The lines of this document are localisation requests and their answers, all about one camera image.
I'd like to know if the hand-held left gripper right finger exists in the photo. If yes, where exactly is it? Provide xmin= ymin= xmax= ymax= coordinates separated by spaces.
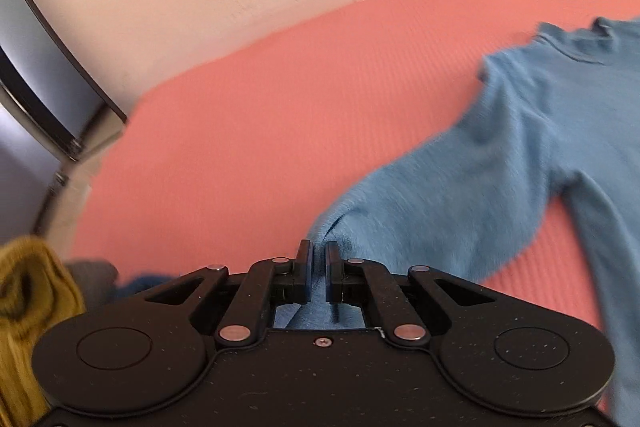
xmin=325 ymin=240 xmax=485 ymax=349

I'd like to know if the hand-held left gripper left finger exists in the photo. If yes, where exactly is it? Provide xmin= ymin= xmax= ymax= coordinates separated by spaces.
xmin=145 ymin=239 xmax=314 ymax=349

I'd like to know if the blue sweater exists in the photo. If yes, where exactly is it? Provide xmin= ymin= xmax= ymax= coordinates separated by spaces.
xmin=272 ymin=17 xmax=640 ymax=427

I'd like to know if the pink ribbed mat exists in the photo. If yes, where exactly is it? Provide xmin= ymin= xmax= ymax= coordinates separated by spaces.
xmin=70 ymin=0 xmax=640 ymax=414

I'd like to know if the dark blue fuzzy cloth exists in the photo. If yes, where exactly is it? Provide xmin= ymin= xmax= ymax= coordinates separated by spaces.
xmin=114 ymin=273 xmax=178 ymax=304

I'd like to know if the grey cloth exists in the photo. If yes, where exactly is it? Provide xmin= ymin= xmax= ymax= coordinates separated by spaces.
xmin=64 ymin=259 xmax=120 ymax=310

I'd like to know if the mustard yellow garment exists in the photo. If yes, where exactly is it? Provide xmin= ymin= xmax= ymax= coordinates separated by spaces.
xmin=0 ymin=236 xmax=87 ymax=427

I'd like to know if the black framed panel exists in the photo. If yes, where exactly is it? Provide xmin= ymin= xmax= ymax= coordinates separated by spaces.
xmin=0 ymin=0 xmax=129 ymax=164

